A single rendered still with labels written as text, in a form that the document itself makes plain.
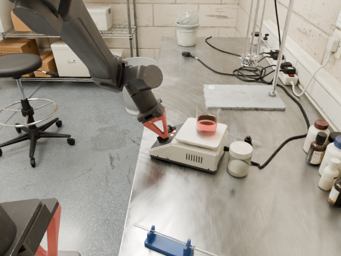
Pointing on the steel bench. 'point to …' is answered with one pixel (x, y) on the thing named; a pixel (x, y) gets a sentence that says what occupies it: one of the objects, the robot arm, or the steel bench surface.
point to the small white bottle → (330, 174)
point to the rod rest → (167, 245)
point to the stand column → (281, 48)
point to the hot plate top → (184, 132)
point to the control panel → (168, 136)
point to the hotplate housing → (191, 154)
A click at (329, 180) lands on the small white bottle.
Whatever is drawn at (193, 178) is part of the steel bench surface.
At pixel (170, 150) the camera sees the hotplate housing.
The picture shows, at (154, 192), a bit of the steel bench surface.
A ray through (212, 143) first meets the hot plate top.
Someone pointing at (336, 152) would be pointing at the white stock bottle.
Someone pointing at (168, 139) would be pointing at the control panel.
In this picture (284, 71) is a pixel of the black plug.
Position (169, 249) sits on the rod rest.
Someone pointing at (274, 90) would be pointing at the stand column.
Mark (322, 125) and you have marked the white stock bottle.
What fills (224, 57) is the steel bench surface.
